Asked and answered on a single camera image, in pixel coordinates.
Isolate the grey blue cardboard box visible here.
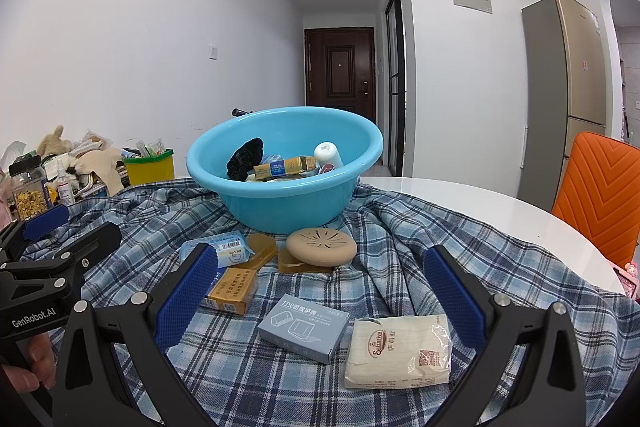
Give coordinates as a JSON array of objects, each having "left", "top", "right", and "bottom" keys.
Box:
[{"left": 257, "top": 293, "right": 351, "bottom": 364}]

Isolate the beige plush toy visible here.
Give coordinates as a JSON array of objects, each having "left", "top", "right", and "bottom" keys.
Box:
[{"left": 36, "top": 125, "right": 71, "bottom": 158}]

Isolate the yellow bin with green rim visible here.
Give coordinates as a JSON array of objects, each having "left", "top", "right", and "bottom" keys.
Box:
[{"left": 122, "top": 149, "right": 175, "bottom": 188}]

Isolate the white round bottle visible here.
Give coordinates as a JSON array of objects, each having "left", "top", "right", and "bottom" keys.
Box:
[{"left": 314, "top": 142, "right": 344, "bottom": 170}]

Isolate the pink toy figure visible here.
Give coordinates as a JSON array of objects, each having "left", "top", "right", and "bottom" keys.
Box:
[{"left": 617, "top": 259, "right": 640, "bottom": 303}]

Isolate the orange quilted chair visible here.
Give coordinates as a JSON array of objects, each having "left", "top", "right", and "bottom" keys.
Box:
[{"left": 551, "top": 132, "right": 640, "bottom": 270}]

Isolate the gold grey refrigerator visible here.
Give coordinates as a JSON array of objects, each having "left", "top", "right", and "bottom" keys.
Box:
[{"left": 517, "top": 0, "right": 623, "bottom": 212}]

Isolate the amber translucent soap box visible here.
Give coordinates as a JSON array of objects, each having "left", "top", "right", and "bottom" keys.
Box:
[
  {"left": 240, "top": 233, "right": 278, "bottom": 270},
  {"left": 277, "top": 249, "right": 333, "bottom": 276}
]

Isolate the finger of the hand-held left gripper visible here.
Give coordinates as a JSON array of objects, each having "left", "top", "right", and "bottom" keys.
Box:
[
  {"left": 0, "top": 206, "right": 71, "bottom": 264},
  {"left": 0, "top": 222, "right": 123, "bottom": 304}
]

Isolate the beige round slotted lid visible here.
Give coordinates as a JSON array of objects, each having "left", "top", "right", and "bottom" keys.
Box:
[{"left": 285, "top": 227, "right": 358, "bottom": 268}]

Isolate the white tissue packet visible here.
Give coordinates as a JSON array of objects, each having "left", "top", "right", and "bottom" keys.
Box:
[{"left": 344, "top": 313, "right": 453, "bottom": 390}]

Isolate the light blue wipes packet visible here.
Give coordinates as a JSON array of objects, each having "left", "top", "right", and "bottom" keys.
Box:
[{"left": 180, "top": 231, "right": 251, "bottom": 269}]

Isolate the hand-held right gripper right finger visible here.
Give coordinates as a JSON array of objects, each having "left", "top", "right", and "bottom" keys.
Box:
[{"left": 422, "top": 245, "right": 588, "bottom": 427}]

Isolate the gold blue cigarette pack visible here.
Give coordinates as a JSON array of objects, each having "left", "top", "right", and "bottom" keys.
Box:
[
  {"left": 252, "top": 155, "right": 319, "bottom": 180},
  {"left": 200, "top": 267, "right": 260, "bottom": 315}
]

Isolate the dark brown entrance door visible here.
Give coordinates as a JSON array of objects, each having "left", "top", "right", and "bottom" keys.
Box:
[{"left": 305, "top": 28, "right": 377, "bottom": 124}]

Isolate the pile of small sachets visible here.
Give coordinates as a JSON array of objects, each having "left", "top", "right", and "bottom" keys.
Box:
[{"left": 135, "top": 138, "right": 167, "bottom": 156}]

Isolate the small white spray bottle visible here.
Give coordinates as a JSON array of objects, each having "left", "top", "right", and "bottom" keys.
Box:
[{"left": 56, "top": 157, "right": 76, "bottom": 206}]

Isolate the blue plaid cloth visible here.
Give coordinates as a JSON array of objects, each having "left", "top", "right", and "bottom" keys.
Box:
[{"left": 20, "top": 177, "right": 626, "bottom": 427}]

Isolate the clear jar with black lid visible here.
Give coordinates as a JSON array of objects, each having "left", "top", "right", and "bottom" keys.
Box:
[{"left": 9, "top": 155, "right": 51, "bottom": 223}]

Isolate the black framed glass door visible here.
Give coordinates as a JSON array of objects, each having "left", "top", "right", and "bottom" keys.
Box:
[{"left": 385, "top": 0, "right": 406, "bottom": 178}]

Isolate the person's left hand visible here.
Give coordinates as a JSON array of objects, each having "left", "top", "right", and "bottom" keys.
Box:
[{"left": 0, "top": 334, "right": 57, "bottom": 395}]

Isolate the light blue plastic basin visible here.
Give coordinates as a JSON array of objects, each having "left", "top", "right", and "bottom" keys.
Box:
[{"left": 186, "top": 107, "right": 384, "bottom": 235}]

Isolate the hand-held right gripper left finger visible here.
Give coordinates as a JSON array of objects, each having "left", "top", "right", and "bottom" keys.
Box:
[{"left": 52, "top": 243, "right": 221, "bottom": 427}]

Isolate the black hair scrunchie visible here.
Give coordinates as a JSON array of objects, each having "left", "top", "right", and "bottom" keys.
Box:
[{"left": 226, "top": 138, "right": 266, "bottom": 182}]

